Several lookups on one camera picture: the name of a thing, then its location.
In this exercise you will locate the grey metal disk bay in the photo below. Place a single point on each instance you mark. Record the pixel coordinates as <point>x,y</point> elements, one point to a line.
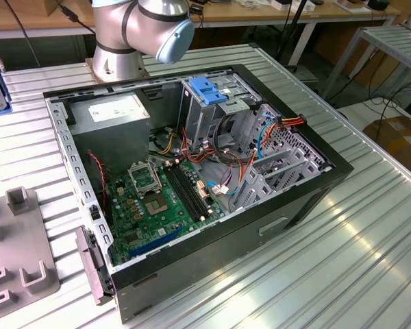
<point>277,161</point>

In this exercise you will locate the grey parts rack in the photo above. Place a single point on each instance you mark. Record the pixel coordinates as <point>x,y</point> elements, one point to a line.
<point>17,240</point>

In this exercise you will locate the grey metal drive cage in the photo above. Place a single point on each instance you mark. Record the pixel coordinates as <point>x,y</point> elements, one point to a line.
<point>198,116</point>

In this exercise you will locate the cardboard box with label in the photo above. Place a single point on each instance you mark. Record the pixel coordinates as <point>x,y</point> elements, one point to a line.
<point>397,137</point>

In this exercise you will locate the black square chip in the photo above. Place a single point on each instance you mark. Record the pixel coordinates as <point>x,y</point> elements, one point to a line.
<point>131,237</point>

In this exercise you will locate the CPU socket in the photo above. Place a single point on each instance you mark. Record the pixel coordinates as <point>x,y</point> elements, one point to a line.
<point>155,205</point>

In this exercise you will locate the blue expansion slot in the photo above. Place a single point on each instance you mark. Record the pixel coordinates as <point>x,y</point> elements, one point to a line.
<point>157,241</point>

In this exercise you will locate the blue plastic cage latch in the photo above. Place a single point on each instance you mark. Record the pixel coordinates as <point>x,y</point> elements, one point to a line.
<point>205,90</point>

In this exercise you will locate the black PC case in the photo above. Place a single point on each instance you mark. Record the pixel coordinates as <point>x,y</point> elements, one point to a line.
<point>226,246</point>

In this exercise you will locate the wooden desk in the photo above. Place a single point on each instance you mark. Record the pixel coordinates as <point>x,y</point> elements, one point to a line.
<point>46,22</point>

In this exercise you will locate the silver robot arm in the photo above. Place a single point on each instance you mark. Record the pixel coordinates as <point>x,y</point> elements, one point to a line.
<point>123,34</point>

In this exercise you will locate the black RAM slot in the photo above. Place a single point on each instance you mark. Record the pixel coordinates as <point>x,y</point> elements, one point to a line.
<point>185,192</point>
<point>189,192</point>
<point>180,192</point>
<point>195,192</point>

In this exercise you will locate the grey power supply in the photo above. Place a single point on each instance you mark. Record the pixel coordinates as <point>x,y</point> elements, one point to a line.
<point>109,144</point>

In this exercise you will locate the green motherboard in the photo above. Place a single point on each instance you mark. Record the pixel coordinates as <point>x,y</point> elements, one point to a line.
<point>157,226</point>

